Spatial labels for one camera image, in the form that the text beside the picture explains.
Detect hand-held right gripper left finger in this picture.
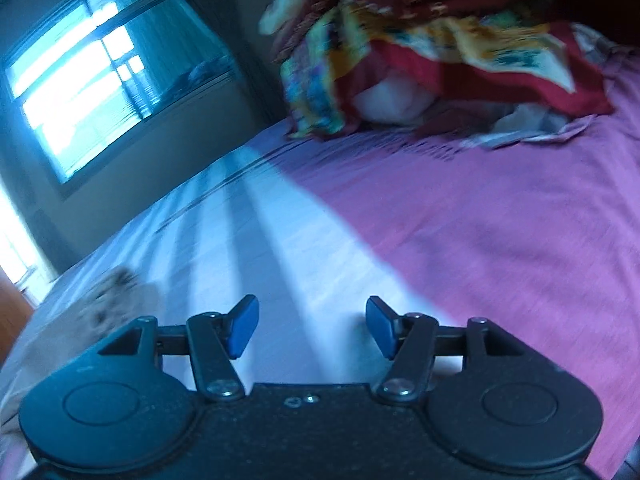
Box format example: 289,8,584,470
97,295,261,403

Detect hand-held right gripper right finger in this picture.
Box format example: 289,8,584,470
365,296,543,405

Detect grey pants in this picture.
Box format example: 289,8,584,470
0,265,168,461

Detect striped bed sheet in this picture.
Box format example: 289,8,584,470
0,35,640,480

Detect white pillow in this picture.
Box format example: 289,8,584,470
352,72,436,123

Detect brown wooden door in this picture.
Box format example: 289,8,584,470
0,275,33,346

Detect pale crumpled cloth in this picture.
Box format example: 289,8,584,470
460,104,597,149

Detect colourful red-edged printed blanket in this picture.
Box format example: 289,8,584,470
272,0,616,141

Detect sliding glass window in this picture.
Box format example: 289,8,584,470
2,0,238,201

